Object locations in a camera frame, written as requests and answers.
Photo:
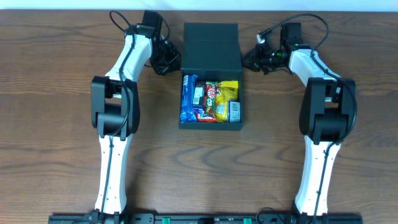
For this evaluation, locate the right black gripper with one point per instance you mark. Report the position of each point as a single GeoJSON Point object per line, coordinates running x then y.
{"type": "Point", "coordinates": [259, 58]}

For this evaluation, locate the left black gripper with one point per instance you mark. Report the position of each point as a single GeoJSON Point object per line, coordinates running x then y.
{"type": "Point", "coordinates": [174, 64]}

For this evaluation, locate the yellow snack packet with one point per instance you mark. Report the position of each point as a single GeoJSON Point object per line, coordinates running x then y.
{"type": "Point", "coordinates": [226, 91]}

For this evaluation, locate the black gift box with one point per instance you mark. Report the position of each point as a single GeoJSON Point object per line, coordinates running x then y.
{"type": "Point", "coordinates": [211, 51]}

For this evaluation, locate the red green KitKat Milo bar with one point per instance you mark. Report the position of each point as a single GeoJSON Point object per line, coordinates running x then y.
{"type": "Point", "coordinates": [210, 95]}

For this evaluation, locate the small blue candy box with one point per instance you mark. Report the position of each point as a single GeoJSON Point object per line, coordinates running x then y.
{"type": "Point", "coordinates": [234, 112]}

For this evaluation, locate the dark blue chocolate bar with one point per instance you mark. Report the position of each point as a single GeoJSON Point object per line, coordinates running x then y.
{"type": "Point", "coordinates": [199, 97]}

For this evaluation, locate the blue biscuit bar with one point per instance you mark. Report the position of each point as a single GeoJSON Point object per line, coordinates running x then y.
{"type": "Point", "coordinates": [188, 89]}

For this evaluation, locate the red snack packet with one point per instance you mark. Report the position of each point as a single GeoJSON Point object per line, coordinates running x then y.
{"type": "Point", "coordinates": [206, 118]}

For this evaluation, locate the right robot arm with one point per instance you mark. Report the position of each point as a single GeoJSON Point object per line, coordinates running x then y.
{"type": "Point", "coordinates": [326, 118]}

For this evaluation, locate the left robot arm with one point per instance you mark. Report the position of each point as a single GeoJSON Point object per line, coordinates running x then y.
{"type": "Point", "coordinates": [115, 110]}

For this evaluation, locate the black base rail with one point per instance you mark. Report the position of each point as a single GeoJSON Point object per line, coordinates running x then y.
{"type": "Point", "coordinates": [265, 218]}

